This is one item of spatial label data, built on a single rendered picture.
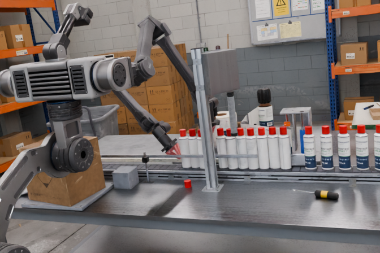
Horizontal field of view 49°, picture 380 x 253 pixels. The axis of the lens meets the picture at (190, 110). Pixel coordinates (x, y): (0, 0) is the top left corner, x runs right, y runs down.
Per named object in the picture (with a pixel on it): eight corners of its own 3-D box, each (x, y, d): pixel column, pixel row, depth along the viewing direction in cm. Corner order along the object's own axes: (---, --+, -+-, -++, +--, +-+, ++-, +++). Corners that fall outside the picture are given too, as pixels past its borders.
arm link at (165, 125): (139, 127, 220) (148, 116, 217) (149, 121, 231) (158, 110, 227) (155, 143, 219) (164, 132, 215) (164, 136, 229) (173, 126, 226)
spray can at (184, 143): (193, 165, 220) (188, 127, 216) (190, 168, 215) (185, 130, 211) (184, 165, 221) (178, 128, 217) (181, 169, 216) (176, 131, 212)
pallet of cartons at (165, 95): (199, 132, 640) (189, 42, 613) (182, 149, 564) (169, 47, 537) (129, 135, 679) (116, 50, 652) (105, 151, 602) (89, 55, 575)
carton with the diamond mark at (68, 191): (106, 187, 211) (97, 136, 206) (70, 206, 191) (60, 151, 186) (65, 182, 227) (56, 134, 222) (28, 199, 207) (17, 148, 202)
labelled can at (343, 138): (351, 166, 190) (349, 123, 186) (351, 171, 185) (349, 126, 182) (339, 166, 192) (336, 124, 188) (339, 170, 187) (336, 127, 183)
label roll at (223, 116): (202, 139, 267) (199, 118, 264) (216, 131, 283) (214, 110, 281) (230, 141, 256) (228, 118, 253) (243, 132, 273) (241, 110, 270)
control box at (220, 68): (240, 88, 193) (236, 48, 190) (211, 95, 184) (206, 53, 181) (226, 88, 202) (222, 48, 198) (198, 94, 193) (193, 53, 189)
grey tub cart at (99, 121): (82, 170, 527) (69, 96, 508) (130, 165, 520) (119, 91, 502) (54, 198, 440) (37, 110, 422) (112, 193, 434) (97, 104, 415)
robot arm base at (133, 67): (114, 88, 166) (109, 59, 164) (125, 84, 173) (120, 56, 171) (132, 87, 163) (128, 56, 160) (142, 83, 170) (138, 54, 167)
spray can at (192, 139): (203, 165, 217) (198, 127, 213) (199, 169, 213) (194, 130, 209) (194, 165, 219) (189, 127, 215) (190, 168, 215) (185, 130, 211)
